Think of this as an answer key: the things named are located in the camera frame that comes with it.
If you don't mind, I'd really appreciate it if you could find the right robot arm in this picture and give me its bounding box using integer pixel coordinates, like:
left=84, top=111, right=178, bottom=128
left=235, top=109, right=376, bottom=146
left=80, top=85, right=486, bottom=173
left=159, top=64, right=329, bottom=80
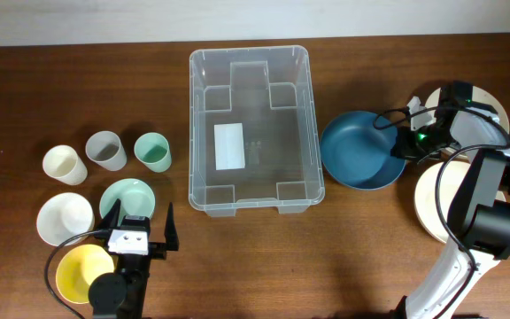
left=390, top=82, right=510, bottom=318

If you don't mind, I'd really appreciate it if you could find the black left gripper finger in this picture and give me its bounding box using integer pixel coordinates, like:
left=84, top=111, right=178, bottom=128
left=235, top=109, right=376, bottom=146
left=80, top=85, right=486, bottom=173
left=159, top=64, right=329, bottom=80
left=98, top=198, right=121, bottom=230
left=164, top=202, right=179, bottom=252

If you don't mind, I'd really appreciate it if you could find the grey cup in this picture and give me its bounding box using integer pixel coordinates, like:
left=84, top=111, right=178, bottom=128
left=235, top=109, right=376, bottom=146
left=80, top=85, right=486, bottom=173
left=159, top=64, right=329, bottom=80
left=85, top=131, right=128, bottom=171

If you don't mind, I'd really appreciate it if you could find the mint green cup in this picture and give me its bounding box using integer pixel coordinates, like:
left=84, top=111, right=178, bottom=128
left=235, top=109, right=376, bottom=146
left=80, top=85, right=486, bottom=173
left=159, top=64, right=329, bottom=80
left=134, top=132, right=172, bottom=173

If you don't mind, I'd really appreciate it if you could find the clear plastic storage container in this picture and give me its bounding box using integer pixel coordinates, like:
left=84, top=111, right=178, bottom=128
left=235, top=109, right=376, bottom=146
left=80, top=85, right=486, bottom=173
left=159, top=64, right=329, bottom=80
left=188, top=45, right=325, bottom=217

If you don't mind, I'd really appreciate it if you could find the cream bowl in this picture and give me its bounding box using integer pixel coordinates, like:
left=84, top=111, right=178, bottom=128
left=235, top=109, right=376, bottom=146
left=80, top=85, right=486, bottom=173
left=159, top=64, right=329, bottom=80
left=413, top=159, right=507, bottom=245
left=443, top=86, right=510, bottom=155

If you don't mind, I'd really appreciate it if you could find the white paper label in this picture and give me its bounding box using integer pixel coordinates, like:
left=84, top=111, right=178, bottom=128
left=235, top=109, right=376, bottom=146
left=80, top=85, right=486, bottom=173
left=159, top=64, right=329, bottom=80
left=214, top=123, right=245, bottom=170

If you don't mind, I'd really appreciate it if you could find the cream white cup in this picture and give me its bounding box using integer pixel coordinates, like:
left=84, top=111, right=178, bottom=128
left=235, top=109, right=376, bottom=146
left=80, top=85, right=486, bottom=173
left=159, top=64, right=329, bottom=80
left=42, top=145, right=88, bottom=185

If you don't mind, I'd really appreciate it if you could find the white small bowl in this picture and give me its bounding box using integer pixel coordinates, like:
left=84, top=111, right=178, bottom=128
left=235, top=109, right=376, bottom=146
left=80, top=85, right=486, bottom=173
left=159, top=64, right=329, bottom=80
left=36, top=192, right=95, bottom=246

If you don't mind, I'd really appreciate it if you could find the yellow small bowl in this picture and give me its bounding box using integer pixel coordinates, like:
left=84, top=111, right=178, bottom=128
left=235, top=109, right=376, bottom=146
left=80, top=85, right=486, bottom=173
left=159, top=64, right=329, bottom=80
left=56, top=245, right=114, bottom=304

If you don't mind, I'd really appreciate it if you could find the mint green small bowl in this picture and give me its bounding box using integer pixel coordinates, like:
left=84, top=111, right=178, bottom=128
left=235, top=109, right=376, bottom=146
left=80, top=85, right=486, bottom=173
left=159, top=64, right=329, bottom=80
left=99, top=178, right=156, bottom=225

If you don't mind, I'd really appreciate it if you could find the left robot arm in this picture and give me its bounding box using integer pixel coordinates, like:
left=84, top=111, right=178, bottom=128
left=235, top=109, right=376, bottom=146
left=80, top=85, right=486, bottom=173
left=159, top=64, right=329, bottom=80
left=89, top=199, right=179, bottom=318

